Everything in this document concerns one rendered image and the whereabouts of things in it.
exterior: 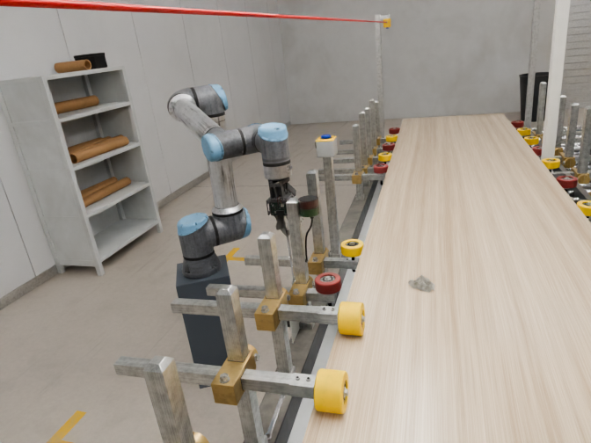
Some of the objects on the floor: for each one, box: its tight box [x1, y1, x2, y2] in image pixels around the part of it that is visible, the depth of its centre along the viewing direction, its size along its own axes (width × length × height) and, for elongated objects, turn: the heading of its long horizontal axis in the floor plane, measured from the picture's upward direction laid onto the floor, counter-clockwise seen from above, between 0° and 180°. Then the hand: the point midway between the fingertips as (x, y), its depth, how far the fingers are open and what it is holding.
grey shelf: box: [0, 66, 163, 276], centre depth 384 cm, size 45×90×155 cm, turn 178°
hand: (288, 231), depth 156 cm, fingers closed
